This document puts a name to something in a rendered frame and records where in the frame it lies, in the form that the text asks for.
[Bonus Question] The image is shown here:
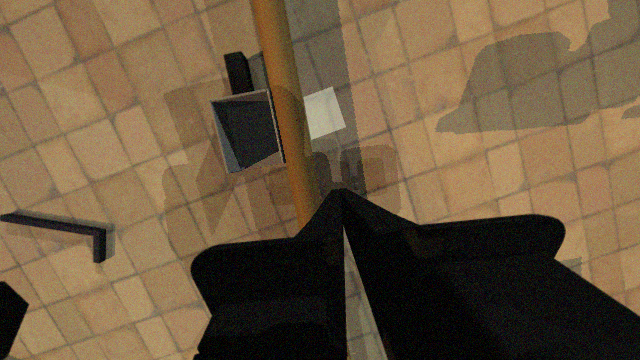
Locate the black l-shaped bar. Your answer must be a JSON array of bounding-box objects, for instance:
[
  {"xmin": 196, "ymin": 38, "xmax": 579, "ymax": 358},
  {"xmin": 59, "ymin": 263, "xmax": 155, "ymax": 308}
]
[{"xmin": 0, "ymin": 213, "xmax": 106, "ymax": 263}]

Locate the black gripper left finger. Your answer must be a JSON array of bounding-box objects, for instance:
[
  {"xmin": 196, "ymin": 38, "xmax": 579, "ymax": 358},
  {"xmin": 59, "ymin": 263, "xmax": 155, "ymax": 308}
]
[{"xmin": 191, "ymin": 189, "xmax": 347, "ymax": 360}]

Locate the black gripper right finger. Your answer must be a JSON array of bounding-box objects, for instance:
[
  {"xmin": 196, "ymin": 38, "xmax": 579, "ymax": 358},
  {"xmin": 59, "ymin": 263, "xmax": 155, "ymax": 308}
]
[{"xmin": 339, "ymin": 188, "xmax": 566, "ymax": 360}]

